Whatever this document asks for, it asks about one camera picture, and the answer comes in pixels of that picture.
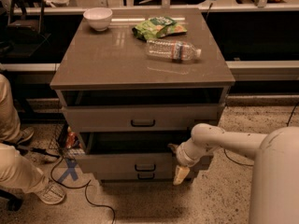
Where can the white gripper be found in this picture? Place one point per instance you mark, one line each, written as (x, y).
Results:
(182, 155)

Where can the grey drawer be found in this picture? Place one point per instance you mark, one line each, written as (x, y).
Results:
(139, 176)
(129, 152)
(129, 118)

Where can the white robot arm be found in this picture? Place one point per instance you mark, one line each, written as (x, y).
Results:
(274, 197)

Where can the grey top drawer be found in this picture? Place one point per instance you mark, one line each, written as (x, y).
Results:
(129, 118)

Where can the grey bottom drawer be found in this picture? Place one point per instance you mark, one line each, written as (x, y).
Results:
(139, 176)

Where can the grey drawer cabinet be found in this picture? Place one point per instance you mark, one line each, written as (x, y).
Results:
(112, 68)

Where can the orange item in basket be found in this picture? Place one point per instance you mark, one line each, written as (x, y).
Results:
(71, 138)

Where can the clear plastic water bottle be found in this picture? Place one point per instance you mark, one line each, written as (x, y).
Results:
(173, 50)

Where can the white sneaker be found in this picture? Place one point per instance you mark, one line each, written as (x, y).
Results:
(52, 194)

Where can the green snack bag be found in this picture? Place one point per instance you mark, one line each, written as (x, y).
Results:
(158, 27)

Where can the person leg beige trousers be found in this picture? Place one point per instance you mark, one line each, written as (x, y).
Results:
(16, 172)

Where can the white bowl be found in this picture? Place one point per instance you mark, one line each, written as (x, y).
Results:
(99, 18)

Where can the black chair base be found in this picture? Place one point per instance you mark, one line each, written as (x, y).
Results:
(13, 203)

